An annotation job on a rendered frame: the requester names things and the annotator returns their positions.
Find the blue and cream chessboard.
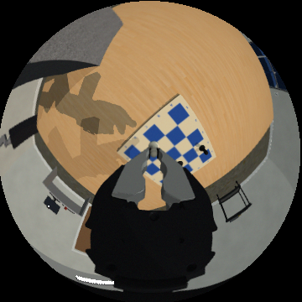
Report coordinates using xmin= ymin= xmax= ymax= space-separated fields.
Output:
xmin=117 ymin=94 xmax=216 ymax=186

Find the white pawn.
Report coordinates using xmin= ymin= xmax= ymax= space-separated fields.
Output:
xmin=148 ymin=141 xmax=159 ymax=158

